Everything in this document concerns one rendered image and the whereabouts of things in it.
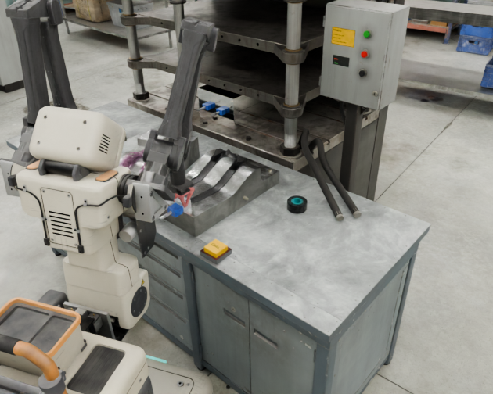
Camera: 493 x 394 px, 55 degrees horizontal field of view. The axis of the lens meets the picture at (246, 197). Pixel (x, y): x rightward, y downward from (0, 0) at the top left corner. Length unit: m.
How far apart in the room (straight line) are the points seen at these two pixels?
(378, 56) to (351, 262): 0.85
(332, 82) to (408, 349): 1.32
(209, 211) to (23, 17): 0.85
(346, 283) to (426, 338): 1.07
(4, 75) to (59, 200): 4.71
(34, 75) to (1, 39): 4.42
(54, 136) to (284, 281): 0.82
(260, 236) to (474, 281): 1.57
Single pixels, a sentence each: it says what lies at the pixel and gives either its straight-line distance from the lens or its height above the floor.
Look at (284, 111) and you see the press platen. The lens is 2.18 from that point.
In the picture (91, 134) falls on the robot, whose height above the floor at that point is 1.35.
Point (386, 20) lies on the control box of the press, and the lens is 2.00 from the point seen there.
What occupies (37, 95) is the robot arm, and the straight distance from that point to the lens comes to 1.55.
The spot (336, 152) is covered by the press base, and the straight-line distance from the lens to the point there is 2.59.
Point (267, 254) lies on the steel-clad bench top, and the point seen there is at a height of 0.80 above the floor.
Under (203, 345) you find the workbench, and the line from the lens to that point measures 2.17.
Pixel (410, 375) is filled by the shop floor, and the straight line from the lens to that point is 2.41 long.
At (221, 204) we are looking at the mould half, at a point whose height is 0.87.
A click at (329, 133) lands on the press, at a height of 0.79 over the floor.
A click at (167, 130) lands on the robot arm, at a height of 1.31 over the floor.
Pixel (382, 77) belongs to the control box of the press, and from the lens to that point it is 2.06.
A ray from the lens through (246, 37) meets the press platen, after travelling 2.35.
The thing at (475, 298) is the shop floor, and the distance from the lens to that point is 2.87.
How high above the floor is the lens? 1.87
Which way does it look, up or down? 33 degrees down
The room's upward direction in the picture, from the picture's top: 1 degrees counter-clockwise
